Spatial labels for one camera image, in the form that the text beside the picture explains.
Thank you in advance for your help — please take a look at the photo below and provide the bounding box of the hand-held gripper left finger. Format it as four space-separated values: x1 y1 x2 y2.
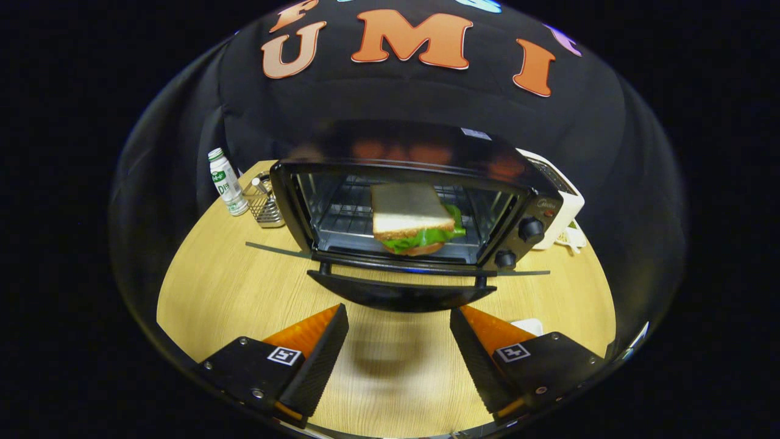
198 303 350 427

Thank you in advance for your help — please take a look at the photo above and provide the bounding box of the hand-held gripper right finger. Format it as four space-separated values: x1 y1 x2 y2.
450 305 607 426

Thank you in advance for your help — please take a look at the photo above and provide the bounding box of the bread and lettuce sandwich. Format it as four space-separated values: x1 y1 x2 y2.
370 182 467 257

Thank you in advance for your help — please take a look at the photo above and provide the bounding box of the black toaster oven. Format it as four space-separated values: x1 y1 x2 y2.
246 120 564 313

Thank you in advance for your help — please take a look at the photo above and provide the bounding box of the white pop-up toaster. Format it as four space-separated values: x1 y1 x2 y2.
517 148 586 251

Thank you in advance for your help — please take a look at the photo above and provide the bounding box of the white divided dish of beans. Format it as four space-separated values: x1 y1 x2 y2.
553 221 587 254

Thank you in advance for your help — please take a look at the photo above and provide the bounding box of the white bottle with green label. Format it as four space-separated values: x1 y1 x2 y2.
207 148 249 217

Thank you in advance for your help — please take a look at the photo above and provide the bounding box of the metal wire utensil holder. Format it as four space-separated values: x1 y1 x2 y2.
243 172 287 229

